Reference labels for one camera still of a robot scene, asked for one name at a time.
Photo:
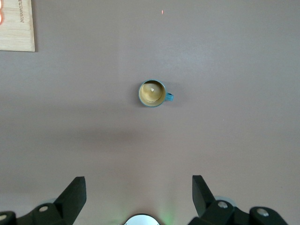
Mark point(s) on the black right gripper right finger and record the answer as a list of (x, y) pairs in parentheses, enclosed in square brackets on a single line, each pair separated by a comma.
[(204, 199)]

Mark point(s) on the wooden cutting board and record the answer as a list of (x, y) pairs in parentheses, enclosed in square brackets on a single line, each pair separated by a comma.
[(16, 28)]

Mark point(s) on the teal ribbed mug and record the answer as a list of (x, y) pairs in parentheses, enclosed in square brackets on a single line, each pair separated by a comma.
[(151, 93)]

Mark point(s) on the orange slice toy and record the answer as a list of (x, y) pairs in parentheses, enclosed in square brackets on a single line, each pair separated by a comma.
[(1, 18)]

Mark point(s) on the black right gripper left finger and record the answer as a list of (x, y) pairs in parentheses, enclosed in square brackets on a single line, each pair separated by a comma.
[(68, 201)]

